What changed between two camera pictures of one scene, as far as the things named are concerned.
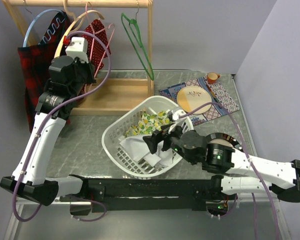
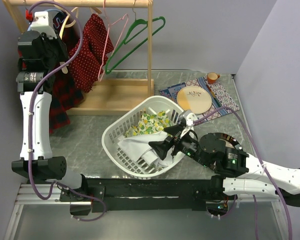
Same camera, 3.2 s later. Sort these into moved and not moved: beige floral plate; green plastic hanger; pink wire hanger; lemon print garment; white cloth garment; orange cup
Moved: green plastic hanger; pink wire hanger
Not moved: beige floral plate; orange cup; lemon print garment; white cloth garment
